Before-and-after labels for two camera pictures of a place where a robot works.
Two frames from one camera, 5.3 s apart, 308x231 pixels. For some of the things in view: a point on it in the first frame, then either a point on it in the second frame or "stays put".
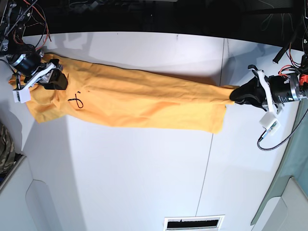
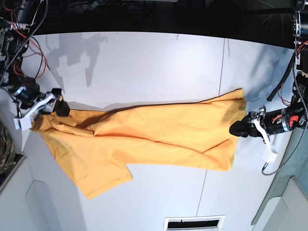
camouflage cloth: [7, 156] stays put
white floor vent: [194, 223] stays put
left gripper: [32, 68] → [29, 100]
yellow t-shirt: [94, 91] → [96, 145]
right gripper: [251, 92] → [270, 123]
